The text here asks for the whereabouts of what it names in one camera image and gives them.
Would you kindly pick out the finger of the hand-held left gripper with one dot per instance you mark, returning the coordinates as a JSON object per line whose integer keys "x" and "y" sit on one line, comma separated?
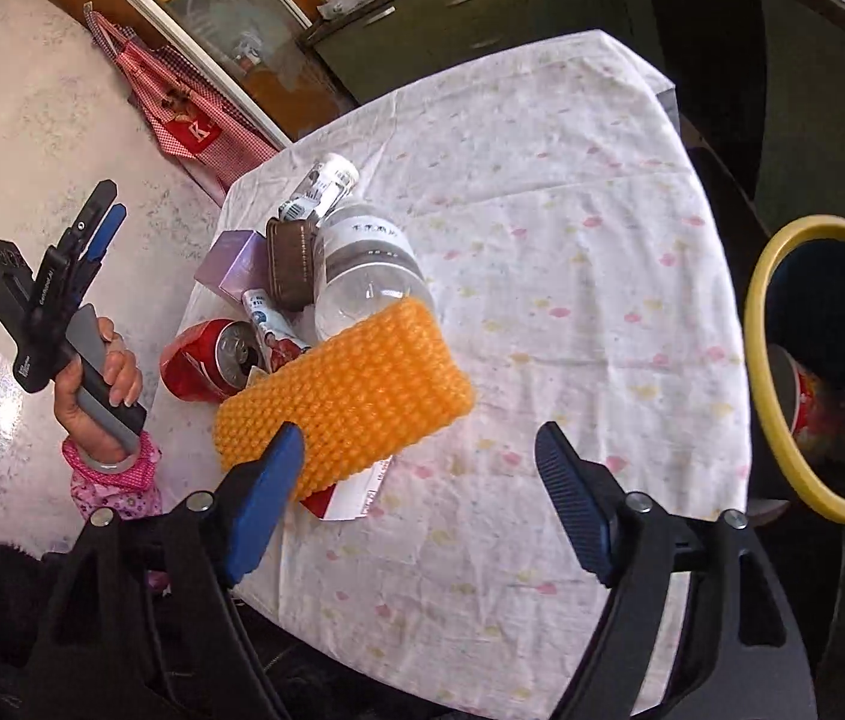
{"x": 96, "y": 206}
{"x": 109, "y": 229}

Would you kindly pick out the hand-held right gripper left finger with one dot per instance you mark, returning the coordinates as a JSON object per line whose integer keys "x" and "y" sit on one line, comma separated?
{"x": 265, "y": 499}

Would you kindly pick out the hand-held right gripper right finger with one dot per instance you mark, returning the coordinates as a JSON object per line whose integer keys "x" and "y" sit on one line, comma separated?
{"x": 572, "y": 502}

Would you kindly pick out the orange bubble wrap pouch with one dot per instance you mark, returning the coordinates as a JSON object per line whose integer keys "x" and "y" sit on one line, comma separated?
{"x": 362, "y": 390}

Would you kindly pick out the red soda can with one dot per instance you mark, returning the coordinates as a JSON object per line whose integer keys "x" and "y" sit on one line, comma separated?
{"x": 190, "y": 367}

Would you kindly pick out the yellow rimmed trash bin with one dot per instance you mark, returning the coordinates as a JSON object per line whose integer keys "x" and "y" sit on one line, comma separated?
{"x": 756, "y": 360}

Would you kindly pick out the person's left forearm pink sleeve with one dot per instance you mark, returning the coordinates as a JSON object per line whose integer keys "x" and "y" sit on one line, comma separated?
{"x": 111, "y": 491}

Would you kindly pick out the person's left hand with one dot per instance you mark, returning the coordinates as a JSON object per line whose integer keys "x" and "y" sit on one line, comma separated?
{"x": 124, "y": 375}

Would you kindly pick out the red white paper box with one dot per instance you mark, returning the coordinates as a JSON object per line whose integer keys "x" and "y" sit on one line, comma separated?
{"x": 347, "y": 499}

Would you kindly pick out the red checked apron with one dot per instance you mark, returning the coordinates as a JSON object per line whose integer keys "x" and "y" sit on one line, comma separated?
{"x": 182, "y": 120}

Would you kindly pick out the purple cardboard box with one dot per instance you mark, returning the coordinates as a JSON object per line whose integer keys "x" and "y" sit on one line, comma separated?
{"x": 231, "y": 259}

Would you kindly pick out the blue white snack packet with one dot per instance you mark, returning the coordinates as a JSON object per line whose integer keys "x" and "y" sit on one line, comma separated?
{"x": 272, "y": 330}

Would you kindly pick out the brown leather case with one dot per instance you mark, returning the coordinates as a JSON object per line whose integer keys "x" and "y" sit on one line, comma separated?
{"x": 291, "y": 262}

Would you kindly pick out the white floral tablecloth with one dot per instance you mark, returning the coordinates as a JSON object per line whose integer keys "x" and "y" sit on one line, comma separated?
{"x": 542, "y": 277}

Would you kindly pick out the wooden glass door cabinet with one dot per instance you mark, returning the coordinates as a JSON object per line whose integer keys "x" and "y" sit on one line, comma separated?
{"x": 227, "y": 0}

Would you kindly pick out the clear plastic bottle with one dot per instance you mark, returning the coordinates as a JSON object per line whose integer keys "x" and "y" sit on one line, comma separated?
{"x": 370, "y": 270}

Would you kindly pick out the red instant noodle cup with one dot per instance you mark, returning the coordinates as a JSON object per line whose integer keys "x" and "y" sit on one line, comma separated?
{"x": 812, "y": 405}

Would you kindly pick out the dark green kitchen cabinet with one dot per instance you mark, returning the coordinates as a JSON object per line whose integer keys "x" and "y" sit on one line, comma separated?
{"x": 452, "y": 15}

